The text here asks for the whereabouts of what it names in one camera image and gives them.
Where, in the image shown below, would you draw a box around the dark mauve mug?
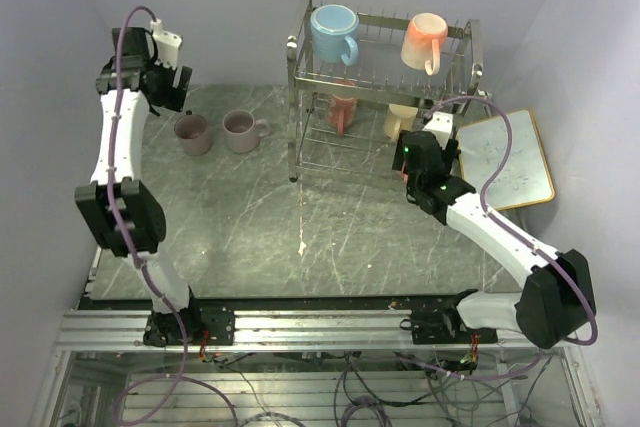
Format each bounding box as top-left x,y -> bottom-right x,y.
174,111 -> 212,156

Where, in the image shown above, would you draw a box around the salmon pink mug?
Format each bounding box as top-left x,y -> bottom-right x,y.
399,162 -> 408,184

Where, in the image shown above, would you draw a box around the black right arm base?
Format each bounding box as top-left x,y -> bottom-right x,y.
399,289 -> 498,345

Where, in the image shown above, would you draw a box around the light purple mug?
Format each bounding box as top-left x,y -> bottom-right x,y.
222,110 -> 271,154

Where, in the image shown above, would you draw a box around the wire shelf with cables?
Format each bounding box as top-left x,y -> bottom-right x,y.
31,347 -> 603,426

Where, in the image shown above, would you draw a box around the metal two-tier dish rack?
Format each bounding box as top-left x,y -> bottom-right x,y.
286,0 -> 484,190

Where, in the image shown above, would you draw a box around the orange white mug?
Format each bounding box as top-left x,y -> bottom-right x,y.
401,13 -> 448,76

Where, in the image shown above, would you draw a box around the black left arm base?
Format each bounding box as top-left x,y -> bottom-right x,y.
142,295 -> 236,348

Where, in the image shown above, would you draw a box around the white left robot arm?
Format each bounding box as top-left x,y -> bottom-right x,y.
74,21 -> 204,344

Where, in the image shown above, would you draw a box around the whiteboard with yellow frame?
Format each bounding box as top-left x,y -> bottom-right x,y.
452,108 -> 556,212

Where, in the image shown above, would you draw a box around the red mug in rack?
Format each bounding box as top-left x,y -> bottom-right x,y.
326,94 -> 358,135

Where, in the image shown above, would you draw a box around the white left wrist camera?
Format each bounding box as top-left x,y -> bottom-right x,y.
150,19 -> 183,69

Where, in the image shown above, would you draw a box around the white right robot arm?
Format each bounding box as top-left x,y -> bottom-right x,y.
395,131 -> 598,349

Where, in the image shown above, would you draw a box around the blue mug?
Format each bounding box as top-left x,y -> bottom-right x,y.
310,4 -> 359,66

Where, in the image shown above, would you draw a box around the cream yellow mug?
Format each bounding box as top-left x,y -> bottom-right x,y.
384,104 -> 419,141

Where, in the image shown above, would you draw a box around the aluminium mounting rail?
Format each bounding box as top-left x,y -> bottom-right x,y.
54,307 -> 581,353

